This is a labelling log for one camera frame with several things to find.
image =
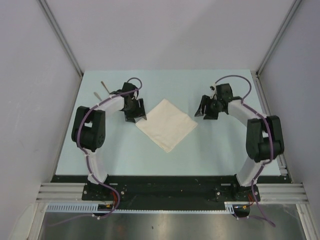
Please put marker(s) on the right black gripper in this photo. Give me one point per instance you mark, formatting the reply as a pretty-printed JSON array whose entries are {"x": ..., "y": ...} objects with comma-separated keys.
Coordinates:
[{"x": 209, "y": 115}]

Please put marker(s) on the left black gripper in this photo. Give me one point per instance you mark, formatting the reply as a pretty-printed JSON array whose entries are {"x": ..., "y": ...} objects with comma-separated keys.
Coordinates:
[{"x": 139, "y": 112}]

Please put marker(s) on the white cloth napkin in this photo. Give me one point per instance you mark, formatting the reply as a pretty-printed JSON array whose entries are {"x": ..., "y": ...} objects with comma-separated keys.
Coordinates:
[{"x": 166, "y": 125}]

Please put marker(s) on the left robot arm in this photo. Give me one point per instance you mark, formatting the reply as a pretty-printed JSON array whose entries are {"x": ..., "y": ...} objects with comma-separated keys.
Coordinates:
[{"x": 89, "y": 127}]

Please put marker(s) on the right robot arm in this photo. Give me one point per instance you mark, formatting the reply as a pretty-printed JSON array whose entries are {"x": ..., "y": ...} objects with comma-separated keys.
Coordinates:
[{"x": 264, "y": 135}]

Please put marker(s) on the copper spoon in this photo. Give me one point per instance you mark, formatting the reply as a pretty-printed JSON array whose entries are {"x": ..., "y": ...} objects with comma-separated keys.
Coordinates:
[{"x": 105, "y": 87}]

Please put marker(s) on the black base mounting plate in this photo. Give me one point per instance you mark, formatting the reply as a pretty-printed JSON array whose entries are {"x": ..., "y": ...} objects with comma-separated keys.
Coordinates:
[{"x": 169, "y": 192}]

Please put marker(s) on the right aluminium frame post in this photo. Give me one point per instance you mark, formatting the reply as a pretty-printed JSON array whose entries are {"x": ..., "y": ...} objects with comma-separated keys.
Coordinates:
[{"x": 296, "y": 4}]

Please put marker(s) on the aluminium frame post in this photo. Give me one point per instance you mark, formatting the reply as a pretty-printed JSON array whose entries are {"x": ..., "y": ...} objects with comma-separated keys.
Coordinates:
[
  {"x": 52, "y": 21},
  {"x": 296, "y": 4}
]

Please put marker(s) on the white slotted cable duct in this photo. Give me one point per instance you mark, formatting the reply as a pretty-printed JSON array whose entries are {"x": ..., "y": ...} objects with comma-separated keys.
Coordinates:
[{"x": 102, "y": 208}]

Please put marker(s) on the aluminium cross rail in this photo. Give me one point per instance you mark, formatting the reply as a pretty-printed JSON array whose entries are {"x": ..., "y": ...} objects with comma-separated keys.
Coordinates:
[{"x": 270, "y": 193}]

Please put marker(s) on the left aluminium frame post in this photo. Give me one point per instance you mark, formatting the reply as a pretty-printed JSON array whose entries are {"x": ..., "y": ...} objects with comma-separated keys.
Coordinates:
[{"x": 52, "y": 21}]

